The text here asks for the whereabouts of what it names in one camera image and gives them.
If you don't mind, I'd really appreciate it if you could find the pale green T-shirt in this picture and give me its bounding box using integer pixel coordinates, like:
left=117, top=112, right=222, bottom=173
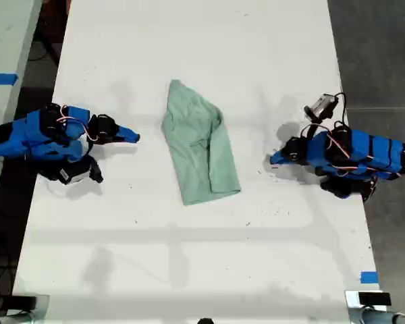
left=161, top=79, right=242, bottom=207

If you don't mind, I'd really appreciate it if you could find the pale side table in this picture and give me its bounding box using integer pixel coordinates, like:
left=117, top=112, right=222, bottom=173
left=0, top=0, right=43, bottom=217

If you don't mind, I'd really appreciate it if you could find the small black box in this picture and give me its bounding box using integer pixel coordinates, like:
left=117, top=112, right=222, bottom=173
left=358, top=292, right=392, bottom=306
left=3, top=295, right=38, bottom=310

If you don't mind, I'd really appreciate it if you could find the grey pipe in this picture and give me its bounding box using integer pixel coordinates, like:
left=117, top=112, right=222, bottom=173
left=0, top=312, right=38, bottom=324
left=349, top=308, right=405, bottom=324

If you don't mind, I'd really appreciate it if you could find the black silver camera box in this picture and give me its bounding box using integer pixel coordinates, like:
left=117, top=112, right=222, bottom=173
left=304, top=94, right=338, bottom=122

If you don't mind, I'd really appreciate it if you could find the black camera box white label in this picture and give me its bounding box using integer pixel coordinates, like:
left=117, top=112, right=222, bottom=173
left=55, top=161, right=90, bottom=186

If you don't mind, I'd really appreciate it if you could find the white metal bracket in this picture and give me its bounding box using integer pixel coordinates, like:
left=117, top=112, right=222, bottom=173
left=344, top=290, right=392, bottom=310

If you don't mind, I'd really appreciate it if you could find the grey metal bracket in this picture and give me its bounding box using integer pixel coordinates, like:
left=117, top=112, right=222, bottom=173
left=11, top=294, right=51, bottom=318

